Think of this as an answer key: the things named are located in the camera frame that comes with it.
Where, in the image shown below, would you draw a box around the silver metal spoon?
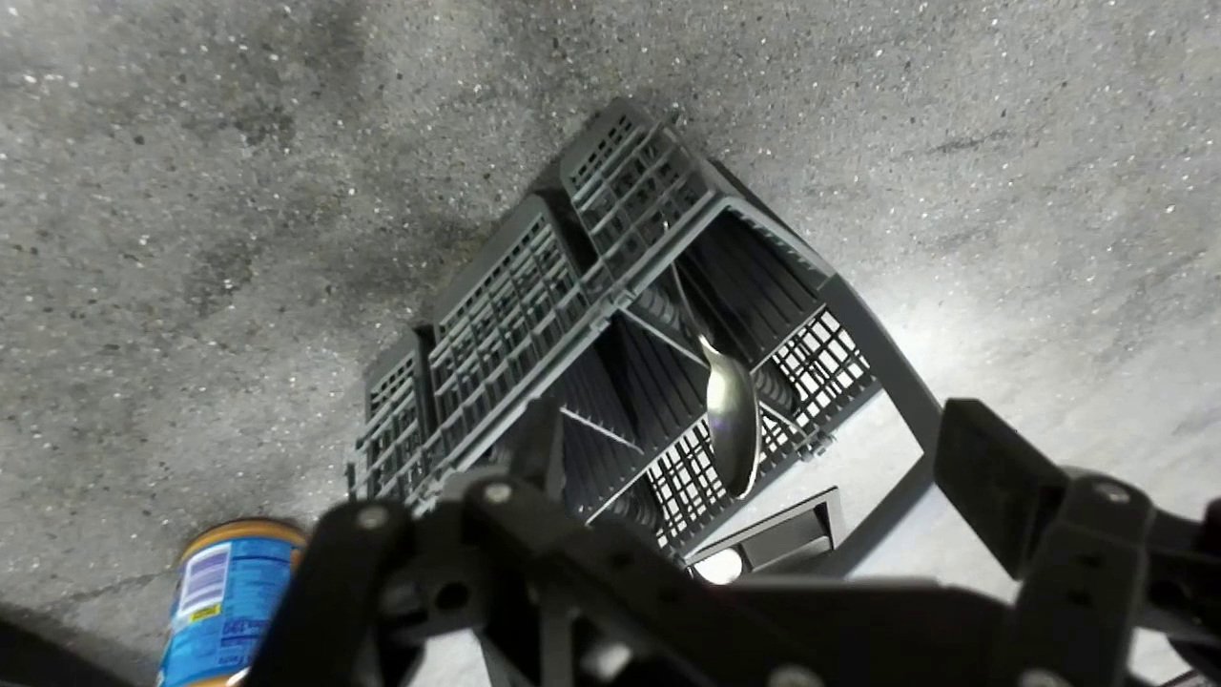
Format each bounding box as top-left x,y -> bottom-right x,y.
667,259 -> 769,503

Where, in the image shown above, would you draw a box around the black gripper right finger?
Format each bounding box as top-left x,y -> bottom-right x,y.
934,394 -> 1160,687

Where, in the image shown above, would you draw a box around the blue labelled can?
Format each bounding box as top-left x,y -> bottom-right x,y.
154,516 -> 313,687

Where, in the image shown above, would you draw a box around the black dish drying rack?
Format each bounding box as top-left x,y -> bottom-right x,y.
345,95 -> 953,564

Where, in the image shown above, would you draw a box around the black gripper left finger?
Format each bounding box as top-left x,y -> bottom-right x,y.
245,402 -> 573,687

